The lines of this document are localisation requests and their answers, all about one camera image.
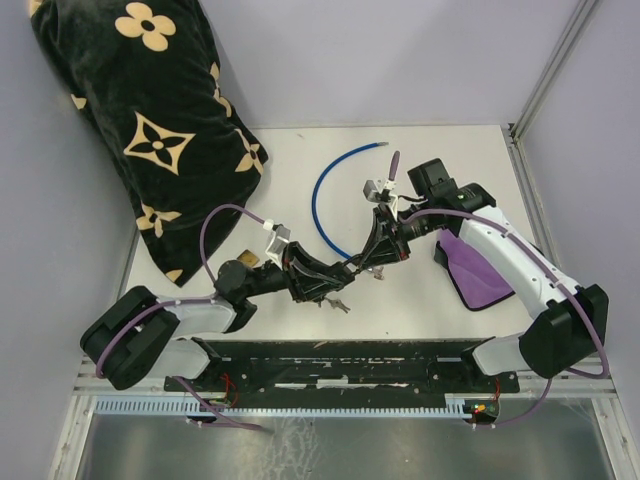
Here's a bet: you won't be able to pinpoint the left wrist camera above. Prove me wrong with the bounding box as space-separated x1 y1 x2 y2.
262 219 291 268

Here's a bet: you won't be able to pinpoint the silver cable lock keys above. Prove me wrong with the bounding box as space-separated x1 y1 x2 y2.
371 266 384 280

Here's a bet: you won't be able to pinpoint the purple cloth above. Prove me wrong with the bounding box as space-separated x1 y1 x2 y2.
434 230 515 312

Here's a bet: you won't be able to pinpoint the long padlock keys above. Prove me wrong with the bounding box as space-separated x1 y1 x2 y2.
325 298 351 314

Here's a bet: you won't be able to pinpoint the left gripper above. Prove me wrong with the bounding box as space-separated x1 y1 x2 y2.
242 240 344 302

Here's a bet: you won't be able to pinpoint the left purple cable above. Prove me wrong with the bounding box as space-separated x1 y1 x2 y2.
94 203 274 432

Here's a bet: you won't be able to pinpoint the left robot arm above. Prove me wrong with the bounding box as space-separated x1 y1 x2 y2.
80 242 355 390

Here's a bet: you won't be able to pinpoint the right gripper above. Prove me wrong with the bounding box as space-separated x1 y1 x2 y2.
356 200 434 271

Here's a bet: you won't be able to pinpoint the aluminium frame rail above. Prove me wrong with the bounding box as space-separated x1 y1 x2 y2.
510 0 602 144

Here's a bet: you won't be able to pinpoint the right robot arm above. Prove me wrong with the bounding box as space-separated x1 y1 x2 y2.
356 159 609 391

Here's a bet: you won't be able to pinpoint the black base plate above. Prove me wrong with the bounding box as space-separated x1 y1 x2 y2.
190 340 520 407

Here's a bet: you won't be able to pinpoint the blue cable duct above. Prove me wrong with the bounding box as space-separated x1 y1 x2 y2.
93 394 471 419

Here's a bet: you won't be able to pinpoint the black floral plush pillow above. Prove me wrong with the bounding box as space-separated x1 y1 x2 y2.
28 1 268 286

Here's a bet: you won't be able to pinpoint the blue cable lock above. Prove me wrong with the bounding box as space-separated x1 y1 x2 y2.
311 142 389 259

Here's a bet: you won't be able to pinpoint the small brass padlock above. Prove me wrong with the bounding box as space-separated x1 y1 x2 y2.
238 250 260 268

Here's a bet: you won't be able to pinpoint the black padlock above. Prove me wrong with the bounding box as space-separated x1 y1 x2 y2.
330 255 373 285

